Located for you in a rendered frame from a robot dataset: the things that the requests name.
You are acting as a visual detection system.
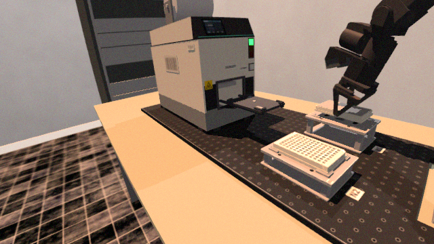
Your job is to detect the cream label with n2 text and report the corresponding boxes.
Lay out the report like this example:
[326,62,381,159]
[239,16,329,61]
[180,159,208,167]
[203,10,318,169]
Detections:
[345,186,364,200]

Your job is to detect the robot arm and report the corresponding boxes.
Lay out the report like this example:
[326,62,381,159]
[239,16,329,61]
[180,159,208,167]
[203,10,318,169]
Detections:
[325,0,434,81]

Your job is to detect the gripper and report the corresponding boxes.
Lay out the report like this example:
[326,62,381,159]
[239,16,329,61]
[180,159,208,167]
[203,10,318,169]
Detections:
[333,56,385,117]

